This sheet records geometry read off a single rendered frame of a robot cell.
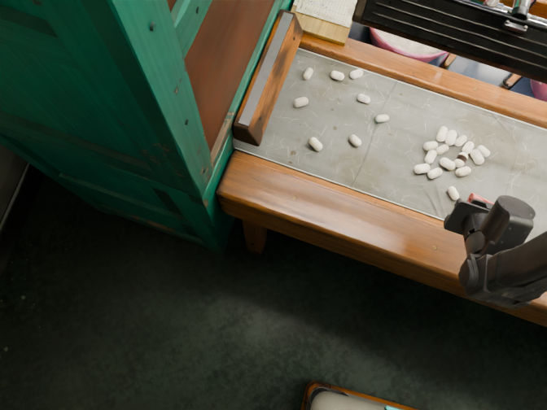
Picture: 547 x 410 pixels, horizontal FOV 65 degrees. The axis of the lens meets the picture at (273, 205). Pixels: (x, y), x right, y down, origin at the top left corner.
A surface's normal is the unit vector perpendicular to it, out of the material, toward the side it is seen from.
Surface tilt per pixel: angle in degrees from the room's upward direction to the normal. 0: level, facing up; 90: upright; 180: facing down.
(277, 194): 0
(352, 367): 0
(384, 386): 0
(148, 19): 90
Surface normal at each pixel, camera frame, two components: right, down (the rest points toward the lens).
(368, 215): 0.04, -0.25
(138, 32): 0.94, 0.33
